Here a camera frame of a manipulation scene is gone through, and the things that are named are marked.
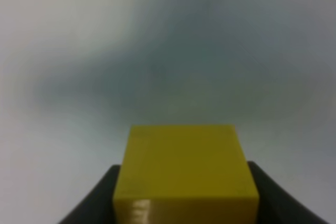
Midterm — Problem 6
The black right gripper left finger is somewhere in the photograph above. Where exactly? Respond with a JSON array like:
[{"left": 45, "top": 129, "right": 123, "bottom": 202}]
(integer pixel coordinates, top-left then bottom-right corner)
[{"left": 60, "top": 165, "right": 121, "bottom": 224}]

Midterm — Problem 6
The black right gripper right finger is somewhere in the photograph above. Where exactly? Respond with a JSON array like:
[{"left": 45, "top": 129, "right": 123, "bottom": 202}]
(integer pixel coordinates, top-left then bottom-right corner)
[{"left": 248, "top": 161, "right": 327, "bottom": 224}]

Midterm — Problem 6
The yellow block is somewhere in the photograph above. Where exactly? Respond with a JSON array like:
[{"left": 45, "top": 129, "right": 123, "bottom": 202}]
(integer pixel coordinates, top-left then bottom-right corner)
[{"left": 112, "top": 125, "right": 259, "bottom": 223}]

